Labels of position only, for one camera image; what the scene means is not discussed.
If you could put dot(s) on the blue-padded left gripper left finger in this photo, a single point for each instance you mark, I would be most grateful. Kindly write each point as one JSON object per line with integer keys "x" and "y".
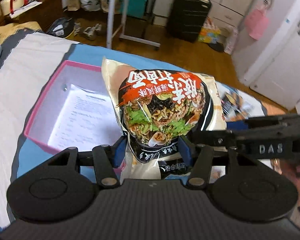
{"x": 106, "y": 158}

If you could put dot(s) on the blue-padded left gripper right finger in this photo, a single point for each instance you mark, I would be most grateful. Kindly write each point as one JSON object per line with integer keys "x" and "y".
{"x": 199, "y": 158}

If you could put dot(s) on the instant noodle packet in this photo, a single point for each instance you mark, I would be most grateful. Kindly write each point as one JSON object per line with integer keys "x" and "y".
{"x": 154, "y": 108}

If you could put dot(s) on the person's right hand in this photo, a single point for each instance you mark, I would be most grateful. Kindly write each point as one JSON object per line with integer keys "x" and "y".
{"x": 290, "y": 169}

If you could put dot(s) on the printed paper sheet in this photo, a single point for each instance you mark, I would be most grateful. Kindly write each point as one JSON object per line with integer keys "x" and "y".
{"x": 87, "y": 119}

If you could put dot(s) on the snack packet on bed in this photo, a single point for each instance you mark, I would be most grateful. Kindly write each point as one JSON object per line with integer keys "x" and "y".
{"x": 238, "y": 105}

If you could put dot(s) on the white wardrobe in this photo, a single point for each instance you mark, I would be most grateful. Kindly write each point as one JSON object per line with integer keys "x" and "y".
{"x": 270, "y": 66}

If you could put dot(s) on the pink cardboard box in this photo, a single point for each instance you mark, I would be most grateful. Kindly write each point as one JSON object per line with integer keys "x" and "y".
{"x": 50, "y": 102}

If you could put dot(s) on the pink hanging bag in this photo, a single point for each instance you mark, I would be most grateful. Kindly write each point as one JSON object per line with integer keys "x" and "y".
{"x": 256, "y": 22}

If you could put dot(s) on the colourful gift bag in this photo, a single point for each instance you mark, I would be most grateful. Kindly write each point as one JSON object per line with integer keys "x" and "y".
{"x": 209, "y": 32}

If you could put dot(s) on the striped bed cover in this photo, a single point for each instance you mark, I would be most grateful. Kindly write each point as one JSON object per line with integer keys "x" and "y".
{"x": 27, "y": 62}

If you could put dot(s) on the black drawer cabinet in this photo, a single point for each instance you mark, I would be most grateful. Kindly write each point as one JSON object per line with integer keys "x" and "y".
{"x": 187, "y": 18}

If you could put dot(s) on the dark wooden side table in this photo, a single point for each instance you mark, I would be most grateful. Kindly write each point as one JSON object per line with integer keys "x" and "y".
{"x": 44, "y": 14}

